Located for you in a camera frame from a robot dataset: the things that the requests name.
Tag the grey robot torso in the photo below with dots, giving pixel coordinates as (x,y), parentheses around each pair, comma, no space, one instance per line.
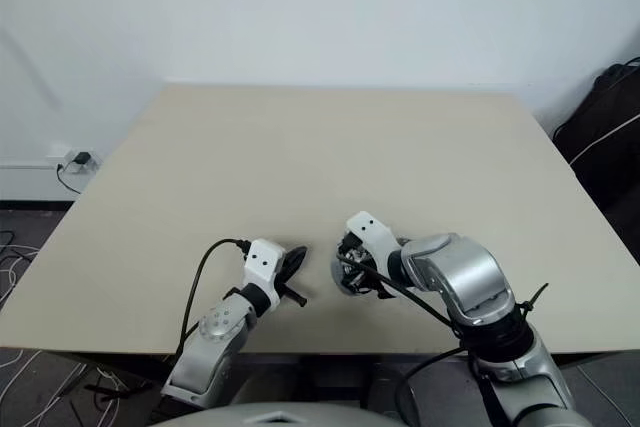
(300,414)

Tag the silver round motor cover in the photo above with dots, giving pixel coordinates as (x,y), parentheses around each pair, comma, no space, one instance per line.
(340,267)

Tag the black power adapter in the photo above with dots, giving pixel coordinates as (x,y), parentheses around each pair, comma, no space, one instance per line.
(83,157)

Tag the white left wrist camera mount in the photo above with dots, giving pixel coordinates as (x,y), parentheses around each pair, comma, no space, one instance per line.
(264,264)

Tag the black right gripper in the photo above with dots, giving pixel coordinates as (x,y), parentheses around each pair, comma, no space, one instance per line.
(359,259)

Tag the black bag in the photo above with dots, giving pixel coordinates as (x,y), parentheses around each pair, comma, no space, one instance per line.
(610,147)

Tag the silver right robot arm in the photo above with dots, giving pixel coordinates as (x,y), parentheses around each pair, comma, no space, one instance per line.
(465,272)

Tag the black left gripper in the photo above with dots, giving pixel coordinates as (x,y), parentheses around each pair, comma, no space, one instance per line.
(287,282)

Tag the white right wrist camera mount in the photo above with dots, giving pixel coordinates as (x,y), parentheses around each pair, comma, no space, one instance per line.
(372,234)

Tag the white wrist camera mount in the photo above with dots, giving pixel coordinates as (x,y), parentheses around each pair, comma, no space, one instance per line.
(372,234)
(264,264)

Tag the dark rounded shape under table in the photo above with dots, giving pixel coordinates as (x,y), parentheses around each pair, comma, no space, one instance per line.
(385,382)

